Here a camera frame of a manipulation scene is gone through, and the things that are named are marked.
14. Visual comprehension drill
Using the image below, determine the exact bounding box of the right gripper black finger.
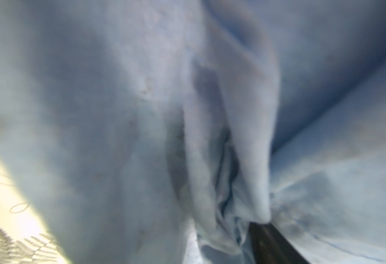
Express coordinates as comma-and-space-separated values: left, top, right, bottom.
249, 223, 309, 264

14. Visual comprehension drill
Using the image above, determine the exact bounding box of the light blue shirt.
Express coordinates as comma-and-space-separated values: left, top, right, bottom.
0, 1, 386, 264

